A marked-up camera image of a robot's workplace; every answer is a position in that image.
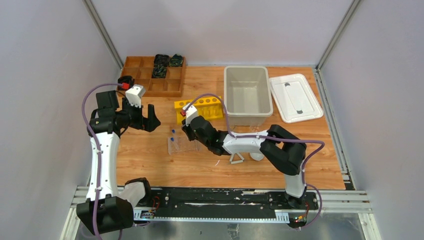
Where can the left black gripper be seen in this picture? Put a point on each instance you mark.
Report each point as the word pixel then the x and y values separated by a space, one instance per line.
pixel 138 114

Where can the white porcelain dish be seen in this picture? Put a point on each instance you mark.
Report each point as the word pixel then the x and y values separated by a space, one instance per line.
pixel 256 156

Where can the yellow test tube rack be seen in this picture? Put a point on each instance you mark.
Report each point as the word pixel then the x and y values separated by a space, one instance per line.
pixel 208 107

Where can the wooden compartment tray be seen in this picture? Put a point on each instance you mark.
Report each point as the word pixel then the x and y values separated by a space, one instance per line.
pixel 161 75

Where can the clear plastic tube rack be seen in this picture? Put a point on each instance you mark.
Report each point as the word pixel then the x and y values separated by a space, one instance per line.
pixel 184 145

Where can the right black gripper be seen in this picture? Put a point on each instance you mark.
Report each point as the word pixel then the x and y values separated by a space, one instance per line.
pixel 187 129

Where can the white plastic bin lid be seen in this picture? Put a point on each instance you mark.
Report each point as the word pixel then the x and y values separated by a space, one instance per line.
pixel 294 98

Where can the grey plastic bin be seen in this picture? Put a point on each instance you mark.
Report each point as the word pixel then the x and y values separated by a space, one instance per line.
pixel 247 95

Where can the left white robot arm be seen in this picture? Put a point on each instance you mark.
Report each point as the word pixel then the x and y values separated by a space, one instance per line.
pixel 105 208

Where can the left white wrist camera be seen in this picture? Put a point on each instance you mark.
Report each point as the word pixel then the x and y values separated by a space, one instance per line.
pixel 134 95

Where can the white clay triangle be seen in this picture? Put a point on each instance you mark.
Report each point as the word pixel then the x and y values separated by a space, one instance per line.
pixel 236 158

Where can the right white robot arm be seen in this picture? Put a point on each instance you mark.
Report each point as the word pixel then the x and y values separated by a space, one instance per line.
pixel 287 159

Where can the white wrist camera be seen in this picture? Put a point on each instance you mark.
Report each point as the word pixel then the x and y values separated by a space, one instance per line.
pixel 134 95
pixel 190 113

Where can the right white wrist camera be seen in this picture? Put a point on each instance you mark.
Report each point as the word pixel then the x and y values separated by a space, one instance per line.
pixel 190 113

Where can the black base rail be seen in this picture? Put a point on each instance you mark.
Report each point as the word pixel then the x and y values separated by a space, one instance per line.
pixel 227 205

